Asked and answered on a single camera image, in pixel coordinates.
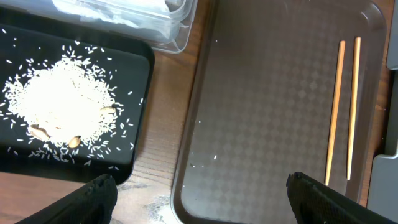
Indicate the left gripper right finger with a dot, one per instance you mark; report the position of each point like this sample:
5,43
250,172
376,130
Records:
313,203

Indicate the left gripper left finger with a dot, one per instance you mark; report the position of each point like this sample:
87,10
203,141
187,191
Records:
92,203

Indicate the pile of white rice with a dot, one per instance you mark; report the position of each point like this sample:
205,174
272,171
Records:
64,98

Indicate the clear plastic waste bin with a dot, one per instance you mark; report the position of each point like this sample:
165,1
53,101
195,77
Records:
181,17

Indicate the peanut on rice bottom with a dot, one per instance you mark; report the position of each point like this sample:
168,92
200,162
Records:
74,142

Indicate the peanut on rice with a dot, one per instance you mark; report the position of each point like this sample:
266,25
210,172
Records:
74,142
38,133
107,110

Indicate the peanut on rice left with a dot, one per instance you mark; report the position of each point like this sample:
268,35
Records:
38,133

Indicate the peanut on rice right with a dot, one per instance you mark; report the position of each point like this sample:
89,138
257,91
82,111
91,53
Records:
107,110

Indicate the dark brown serving tray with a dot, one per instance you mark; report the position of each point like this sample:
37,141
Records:
261,107

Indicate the right wooden chopstick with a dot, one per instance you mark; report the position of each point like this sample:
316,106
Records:
353,105

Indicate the wooden chopstick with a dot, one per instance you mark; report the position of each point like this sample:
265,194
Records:
334,110
353,105

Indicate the left wooden chopstick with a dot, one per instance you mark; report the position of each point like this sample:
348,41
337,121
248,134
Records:
334,110

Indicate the black plastic tray bin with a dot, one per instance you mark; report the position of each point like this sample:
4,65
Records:
130,61

